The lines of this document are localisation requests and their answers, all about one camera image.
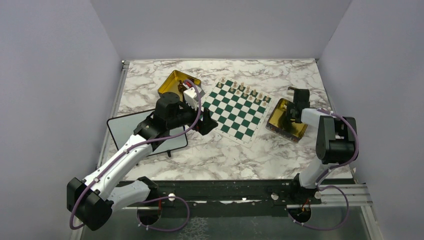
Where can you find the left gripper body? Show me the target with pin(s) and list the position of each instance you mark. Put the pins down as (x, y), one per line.
(202, 124)

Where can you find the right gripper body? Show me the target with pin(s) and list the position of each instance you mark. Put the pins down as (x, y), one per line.
(289, 111)

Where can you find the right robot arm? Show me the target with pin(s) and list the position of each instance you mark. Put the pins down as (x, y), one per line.
(336, 142)

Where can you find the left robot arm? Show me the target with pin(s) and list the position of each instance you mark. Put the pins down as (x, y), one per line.
(96, 197)

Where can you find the green white chess board mat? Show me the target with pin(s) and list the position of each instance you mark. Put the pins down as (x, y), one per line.
(239, 119)

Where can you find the gold tin with light pieces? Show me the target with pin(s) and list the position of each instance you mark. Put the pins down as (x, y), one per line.
(279, 123)

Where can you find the gold tin with dark pieces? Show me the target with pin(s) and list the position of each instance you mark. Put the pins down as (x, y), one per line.
(174, 83)

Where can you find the beige stapler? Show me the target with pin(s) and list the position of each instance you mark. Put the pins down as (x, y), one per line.
(291, 90)

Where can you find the small whiteboard with stand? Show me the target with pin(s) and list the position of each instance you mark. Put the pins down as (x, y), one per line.
(122, 127)

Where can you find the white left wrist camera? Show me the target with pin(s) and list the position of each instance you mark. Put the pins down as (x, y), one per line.
(191, 97)

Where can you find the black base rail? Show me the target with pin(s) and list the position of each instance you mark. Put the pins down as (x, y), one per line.
(233, 198)

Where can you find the aluminium rail right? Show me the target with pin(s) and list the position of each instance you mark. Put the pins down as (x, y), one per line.
(357, 195)

